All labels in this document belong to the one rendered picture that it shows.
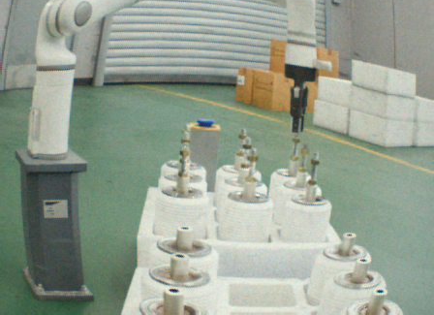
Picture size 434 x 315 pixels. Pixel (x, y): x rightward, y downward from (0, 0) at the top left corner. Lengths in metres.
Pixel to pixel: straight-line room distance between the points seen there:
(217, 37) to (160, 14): 0.80
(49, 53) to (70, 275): 0.45
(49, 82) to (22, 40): 5.02
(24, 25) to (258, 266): 5.22
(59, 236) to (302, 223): 0.47
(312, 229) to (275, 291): 0.24
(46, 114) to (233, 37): 6.02
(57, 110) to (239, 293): 0.46
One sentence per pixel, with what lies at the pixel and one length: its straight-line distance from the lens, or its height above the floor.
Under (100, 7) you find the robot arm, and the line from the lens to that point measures 1.12.
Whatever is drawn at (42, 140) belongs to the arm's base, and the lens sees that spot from 1.10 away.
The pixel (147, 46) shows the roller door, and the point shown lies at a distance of 6.52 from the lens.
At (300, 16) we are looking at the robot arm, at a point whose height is 0.62.
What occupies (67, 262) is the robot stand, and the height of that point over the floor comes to 0.09.
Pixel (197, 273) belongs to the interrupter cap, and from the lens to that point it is 0.75.
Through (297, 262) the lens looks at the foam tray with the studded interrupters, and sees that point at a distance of 1.13.
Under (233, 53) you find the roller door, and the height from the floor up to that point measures 0.38.
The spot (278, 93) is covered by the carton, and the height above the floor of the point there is 0.14.
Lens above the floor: 0.53
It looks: 10 degrees down
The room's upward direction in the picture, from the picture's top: 5 degrees clockwise
